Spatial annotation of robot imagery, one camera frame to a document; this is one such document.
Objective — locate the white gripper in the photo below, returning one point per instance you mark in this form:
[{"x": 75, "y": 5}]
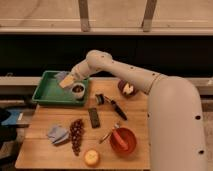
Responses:
[{"x": 78, "y": 72}]

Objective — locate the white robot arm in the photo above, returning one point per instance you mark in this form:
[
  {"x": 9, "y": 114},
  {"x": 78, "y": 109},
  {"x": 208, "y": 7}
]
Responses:
[{"x": 175, "y": 117}]

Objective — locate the green plastic tray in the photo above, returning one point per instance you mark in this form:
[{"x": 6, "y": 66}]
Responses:
[{"x": 49, "y": 93}]

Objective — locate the black rectangular block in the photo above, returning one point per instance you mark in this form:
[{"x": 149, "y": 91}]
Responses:
[{"x": 94, "y": 118}]

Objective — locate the bunch of dark grapes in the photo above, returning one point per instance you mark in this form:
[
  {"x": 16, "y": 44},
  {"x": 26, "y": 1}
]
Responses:
[{"x": 76, "y": 134}]

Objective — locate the crumpled blue cloth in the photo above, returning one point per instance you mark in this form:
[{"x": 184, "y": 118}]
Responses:
[{"x": 57, "y": 134}]

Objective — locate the dark red bowl with food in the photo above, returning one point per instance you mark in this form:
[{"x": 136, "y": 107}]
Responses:
[{"x": 127, "y": 89}]

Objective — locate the blue object at left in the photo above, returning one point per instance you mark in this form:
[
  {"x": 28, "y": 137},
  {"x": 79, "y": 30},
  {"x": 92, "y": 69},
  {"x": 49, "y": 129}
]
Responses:
[{"x": 10, "y": 117}]

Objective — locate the metal spoon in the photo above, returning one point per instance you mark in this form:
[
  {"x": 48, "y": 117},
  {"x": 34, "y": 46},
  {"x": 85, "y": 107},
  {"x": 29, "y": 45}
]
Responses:
[{"x": 103, "y": 138}]

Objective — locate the yellow round fruit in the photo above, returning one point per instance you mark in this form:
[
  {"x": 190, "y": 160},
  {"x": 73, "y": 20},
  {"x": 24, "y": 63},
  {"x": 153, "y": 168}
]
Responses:
[{"x": 91, "y": 157}]

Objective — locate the red spatula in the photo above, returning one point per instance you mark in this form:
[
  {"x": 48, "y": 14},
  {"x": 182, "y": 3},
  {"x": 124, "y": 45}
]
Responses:
[{"x": 120, "y": 141}]

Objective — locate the left metal post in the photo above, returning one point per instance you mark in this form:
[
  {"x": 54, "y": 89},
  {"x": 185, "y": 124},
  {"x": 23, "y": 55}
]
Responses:
[{"x": 84, "y": 15}]

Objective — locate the metal post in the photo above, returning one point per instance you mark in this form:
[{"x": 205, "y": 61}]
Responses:
[
  {"x": 148, "y": 15},
  {"x": 84, "y": 15}
]

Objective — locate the right metal post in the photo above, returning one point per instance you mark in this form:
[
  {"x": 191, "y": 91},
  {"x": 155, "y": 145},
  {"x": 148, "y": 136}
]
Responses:
[{"x": 148, "y": 15}]

